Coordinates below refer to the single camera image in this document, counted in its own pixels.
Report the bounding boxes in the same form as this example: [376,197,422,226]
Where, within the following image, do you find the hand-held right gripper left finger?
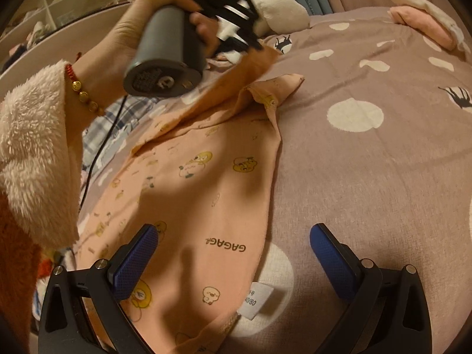
[39,223,163,354]

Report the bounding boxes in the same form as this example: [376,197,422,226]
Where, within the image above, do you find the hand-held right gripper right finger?
[310,223,433,354]

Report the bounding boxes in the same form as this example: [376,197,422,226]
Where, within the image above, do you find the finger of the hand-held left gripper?
[219,0,259,24]
[217,20,264,54]

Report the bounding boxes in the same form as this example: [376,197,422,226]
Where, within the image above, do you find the peach printed baby garment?
[76,46,306,343]

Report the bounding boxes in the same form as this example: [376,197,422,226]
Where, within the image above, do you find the person's left hand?
[79,0,221,111]

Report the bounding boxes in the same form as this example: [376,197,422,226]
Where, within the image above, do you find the white plush garment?
[251,0,310,37]

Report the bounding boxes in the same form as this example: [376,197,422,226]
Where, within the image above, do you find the blue plaid cloth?
[82,96,168,172]

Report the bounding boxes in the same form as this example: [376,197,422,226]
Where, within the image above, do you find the mauve spotted blanket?
[31,7,472,354]

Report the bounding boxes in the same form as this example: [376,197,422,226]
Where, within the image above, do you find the white shelf unit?
[0,0,133,71]

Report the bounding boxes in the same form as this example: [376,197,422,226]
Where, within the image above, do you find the person's orange fleece clothing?
[0,192,56,354]

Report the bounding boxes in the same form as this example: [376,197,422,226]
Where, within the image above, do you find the pink folded cloth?
[390,5,455,51]

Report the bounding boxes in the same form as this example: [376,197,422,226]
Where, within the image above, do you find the red and gold bead bracelet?
[65,63,105,116]

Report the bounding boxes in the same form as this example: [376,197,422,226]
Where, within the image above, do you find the black cable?
[78,95,128,212]

